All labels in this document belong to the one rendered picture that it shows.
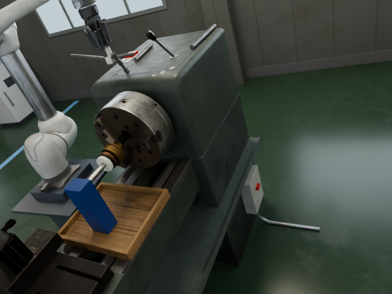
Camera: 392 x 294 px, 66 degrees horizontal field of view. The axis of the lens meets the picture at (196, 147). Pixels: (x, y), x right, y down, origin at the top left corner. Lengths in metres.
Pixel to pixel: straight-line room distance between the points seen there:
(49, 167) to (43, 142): 0.13
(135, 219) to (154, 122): 0.37
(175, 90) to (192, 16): 2.84
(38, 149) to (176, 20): 2.81
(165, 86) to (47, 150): 0.77
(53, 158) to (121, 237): 0.73
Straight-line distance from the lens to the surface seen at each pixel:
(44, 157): 1.73
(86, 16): 1.36
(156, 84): 1.26
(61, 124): 1.86
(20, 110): 5.66
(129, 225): 1.19
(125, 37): 4.53
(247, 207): 1.95
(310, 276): 1.94
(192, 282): 1.38
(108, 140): 1.23
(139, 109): 1.19
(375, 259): 2.02
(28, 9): 1.53
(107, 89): 1.43
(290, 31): 3.84
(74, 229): 1.33
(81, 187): 1.09
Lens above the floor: 1.67
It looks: 34 degrees down
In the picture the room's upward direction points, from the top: 19 degrees counter-clockwise
